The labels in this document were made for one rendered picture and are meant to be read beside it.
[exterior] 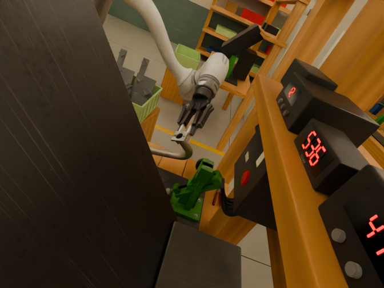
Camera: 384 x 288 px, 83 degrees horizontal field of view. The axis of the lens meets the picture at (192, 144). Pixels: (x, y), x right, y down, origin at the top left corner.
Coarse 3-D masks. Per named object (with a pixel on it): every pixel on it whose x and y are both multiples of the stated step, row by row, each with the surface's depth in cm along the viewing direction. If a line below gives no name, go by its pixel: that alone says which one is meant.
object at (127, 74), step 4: (120, 52) 156; (124, 52) 158; (120, 56) 159; (124, 56) 159; (120, 60) 159; (124, 60) 160; (120, 64) 160; (124, 68) 161; (124, 72) 161; (128, 72) 161; (132, 72) 161; (124, 76) 162; (128, 76) 162; (132, 76) 162; (124, 80) 162; (128, 80) 162; (128, 92) 159
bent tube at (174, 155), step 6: (180, 132) 76; (186, 132) 74; (174, 138) 75; (180, 138) 74; (180, 144) 77; (156, 150) 93; (162, 150) 92; (168, 150) 91; (186, 150) 79; (192, 150) 81; (162, 156) 92; (168, 156) 90; (174, 156) 88; (180, 156) 87; (186, 156) 83
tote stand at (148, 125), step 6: (156, 108) 180; (150, 114) 170; (156, 114) 180; (144, 120) 161; (150, 120) 174; (156, 120) 187; (144, 126) 167; (150, 126) 182; (144, 132) 174; (150, 132) 190; (150, 138) 199
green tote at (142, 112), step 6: (132, 84) 177; (156, 90) 176; (156, 96) 165; (132, 102) 141; (150, 102) 157; (156, 102) 176; (138, 108) 141; (144, 108) 146; (150, 108) 163; (138, 114) 144; (144, 114) 154
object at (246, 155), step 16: (256, 144) 49; (240, 160) 55; (256, 160) 45; (240, 176) 50; (256, 176) 41; (240, 192) 46; (256, 192) 41; (240, 208) 44; (256, 208) 43; (272, 208) 42; (272, 224) 45
